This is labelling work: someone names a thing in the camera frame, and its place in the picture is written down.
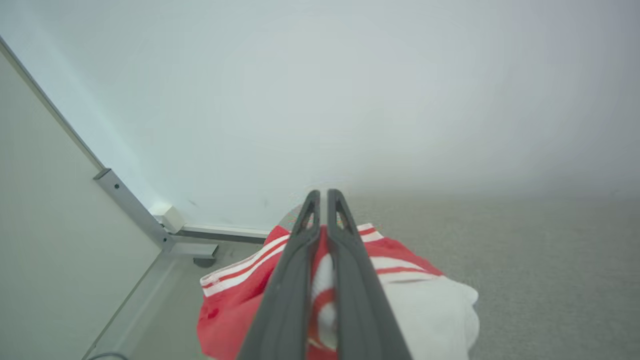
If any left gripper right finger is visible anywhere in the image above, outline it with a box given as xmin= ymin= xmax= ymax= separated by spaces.
xmin=327 ymin=188 xmax=414 ymax=360

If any beige partition panel, metal frame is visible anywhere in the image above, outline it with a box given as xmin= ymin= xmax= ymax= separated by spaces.
xmin=0 ymin=36 xmax=219 ymax=360

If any red jersey with white sleeves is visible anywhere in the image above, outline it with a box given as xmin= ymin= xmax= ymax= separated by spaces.
xmin=196 ymin=223 xmax=480 ymax=360

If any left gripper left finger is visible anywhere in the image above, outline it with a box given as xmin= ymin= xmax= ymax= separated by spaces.
xmin=237 ymin=189 xmax=321 ymax=360

